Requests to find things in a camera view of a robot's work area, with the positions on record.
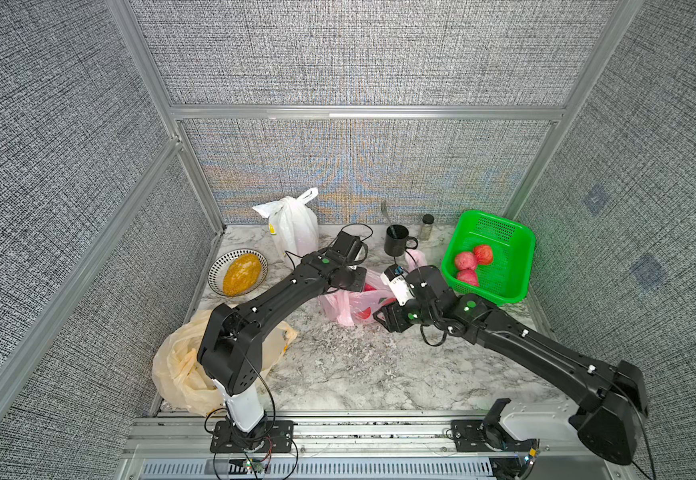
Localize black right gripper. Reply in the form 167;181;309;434
371;295;445;334

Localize pink plastic bag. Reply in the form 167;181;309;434
318;266;414;327

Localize pink red apple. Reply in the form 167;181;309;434
456;269;480;287

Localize beige plastic bag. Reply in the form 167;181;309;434
150;308;299;417

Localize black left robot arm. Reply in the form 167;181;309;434
197;231;367;440

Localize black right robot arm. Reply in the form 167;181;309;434
374;266;649;465

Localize white plastic bag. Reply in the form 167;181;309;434
253;188;319;268

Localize black mug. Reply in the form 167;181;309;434
384;224;419;258

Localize metal spoon in mug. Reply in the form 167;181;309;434
381;200;393;227

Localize green plastic basket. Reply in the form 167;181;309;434
441;210;536;305

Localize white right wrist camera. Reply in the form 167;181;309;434
381;264;414;306

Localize aluminium front rail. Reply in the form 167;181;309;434
122;410;619;460

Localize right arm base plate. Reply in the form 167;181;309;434
450;419;537;453

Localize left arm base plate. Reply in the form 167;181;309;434
210;420;294;454

